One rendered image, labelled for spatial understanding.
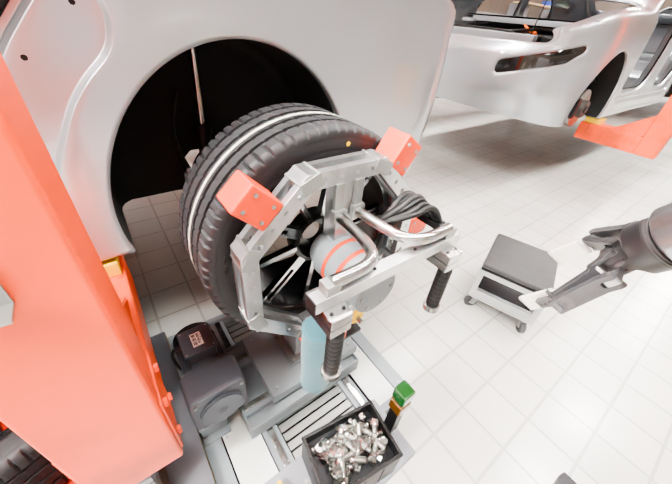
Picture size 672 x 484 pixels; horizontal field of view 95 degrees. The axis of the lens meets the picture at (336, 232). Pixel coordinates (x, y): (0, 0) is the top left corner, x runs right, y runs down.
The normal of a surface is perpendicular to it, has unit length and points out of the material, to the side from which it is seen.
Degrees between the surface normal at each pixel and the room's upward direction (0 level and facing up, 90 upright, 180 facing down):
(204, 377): 0
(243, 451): 0
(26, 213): 90
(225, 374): 0
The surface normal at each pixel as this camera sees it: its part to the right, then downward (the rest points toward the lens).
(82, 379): 0.59, 0.51
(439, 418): 0.08, -0.81
